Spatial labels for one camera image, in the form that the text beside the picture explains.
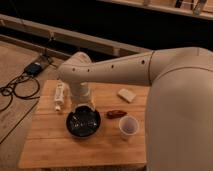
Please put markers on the black bowl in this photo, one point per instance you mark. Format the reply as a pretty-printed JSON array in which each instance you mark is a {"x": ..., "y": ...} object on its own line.
[{"x": 83, "y": 122}]

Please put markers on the black power adapter box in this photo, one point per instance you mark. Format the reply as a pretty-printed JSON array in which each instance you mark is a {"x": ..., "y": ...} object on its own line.
[{"x": 33, "y": 69}]

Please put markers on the wooden rail beam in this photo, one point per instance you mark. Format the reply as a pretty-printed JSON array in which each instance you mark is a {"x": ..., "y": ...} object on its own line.
[{"x": 97, "y": 44}]

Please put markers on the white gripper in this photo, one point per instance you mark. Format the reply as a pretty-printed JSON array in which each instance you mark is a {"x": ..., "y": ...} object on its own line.
[{"x": 81, "y": 95}]

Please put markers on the dark red small object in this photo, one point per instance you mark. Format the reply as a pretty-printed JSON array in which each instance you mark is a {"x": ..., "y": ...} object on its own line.
[{"x": 115, "y": 114}]

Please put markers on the white tube bottle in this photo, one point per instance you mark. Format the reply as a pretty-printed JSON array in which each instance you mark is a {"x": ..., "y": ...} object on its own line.
[{"x": 59, "y": 96}]

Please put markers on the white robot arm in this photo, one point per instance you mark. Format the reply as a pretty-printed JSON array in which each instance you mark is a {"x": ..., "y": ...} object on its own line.
[{"x": 179, "y": 108}]

